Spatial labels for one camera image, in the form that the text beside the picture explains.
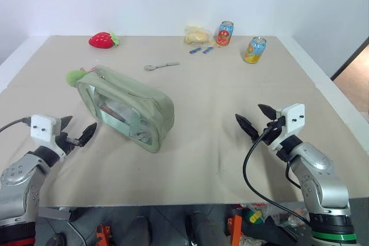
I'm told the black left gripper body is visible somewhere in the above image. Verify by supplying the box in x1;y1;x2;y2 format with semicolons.
54;117;81;157

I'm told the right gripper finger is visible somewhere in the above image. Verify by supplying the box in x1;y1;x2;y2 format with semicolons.
257;103;277;121
235;113;261;143

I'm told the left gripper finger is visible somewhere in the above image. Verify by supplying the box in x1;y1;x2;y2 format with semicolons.
77;122;98;147
59;115;74;137

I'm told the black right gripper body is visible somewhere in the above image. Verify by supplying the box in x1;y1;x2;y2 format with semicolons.
250;115;287;146

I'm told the green transparent pouch bag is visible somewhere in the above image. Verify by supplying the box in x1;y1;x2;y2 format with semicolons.
75;65;175;154

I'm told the green fluffy pompom charm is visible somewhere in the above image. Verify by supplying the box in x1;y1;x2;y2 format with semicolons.
66;69;89;87

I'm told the beige table cover sheet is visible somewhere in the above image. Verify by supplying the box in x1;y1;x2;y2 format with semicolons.
0;35;369;208

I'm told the orange and blue drink can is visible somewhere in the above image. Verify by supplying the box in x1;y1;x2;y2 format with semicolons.
244;36;268;65

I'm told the yellow green toy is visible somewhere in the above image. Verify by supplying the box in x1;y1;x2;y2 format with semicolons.
248;210;264;224

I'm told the red and blue drink can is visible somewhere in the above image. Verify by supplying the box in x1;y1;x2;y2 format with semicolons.
216;20;235;47

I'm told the red plush strawberry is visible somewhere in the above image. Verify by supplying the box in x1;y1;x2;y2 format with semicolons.
88;31;120;49

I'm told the silver metal spoon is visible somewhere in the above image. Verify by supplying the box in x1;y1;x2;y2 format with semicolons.
144;61;181;72

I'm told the yellow snack bag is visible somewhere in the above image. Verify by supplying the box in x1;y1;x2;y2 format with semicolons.
184;25;216;47

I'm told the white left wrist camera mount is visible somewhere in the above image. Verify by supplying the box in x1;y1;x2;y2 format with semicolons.
29;114;67;159

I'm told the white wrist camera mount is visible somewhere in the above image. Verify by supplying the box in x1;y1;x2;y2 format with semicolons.
270;103;306;150
29;114;67;159

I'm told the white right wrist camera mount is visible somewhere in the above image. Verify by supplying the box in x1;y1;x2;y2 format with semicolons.
270;103;306;150

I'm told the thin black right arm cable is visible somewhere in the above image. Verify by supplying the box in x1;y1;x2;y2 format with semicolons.
285;160;302;190

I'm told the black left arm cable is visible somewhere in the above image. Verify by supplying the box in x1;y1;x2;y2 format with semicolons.
0;116;32;135

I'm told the silver metal table bracket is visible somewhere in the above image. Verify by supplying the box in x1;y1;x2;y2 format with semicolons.
37;206;73;221

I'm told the orange metal bracket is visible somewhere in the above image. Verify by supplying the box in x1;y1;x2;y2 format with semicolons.
227;214;243;246
96;224;112;246

